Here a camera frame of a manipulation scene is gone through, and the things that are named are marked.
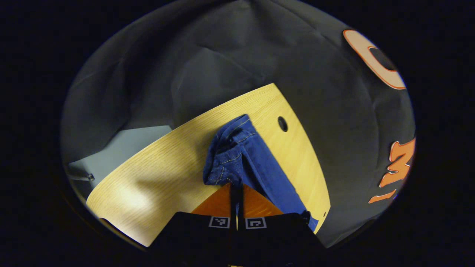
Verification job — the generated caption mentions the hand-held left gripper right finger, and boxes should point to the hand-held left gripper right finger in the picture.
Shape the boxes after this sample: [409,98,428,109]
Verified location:
[238,184,328,262]

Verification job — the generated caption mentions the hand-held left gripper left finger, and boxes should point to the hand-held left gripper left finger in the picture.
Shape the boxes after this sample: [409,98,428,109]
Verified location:
[148,182,238,262]

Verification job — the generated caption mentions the blue denim jeans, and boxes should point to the blue denim jeans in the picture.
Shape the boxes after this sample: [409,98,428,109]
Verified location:
[203,114,319,233]

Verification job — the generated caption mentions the grey metal stand bar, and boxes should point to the grey metal stand bar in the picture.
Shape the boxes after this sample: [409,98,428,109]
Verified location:
[67,171,95,182]

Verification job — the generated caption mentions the black backdrop cloth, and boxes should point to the black backdrop cloth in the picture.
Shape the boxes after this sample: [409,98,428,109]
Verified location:
[60,0,417,248]

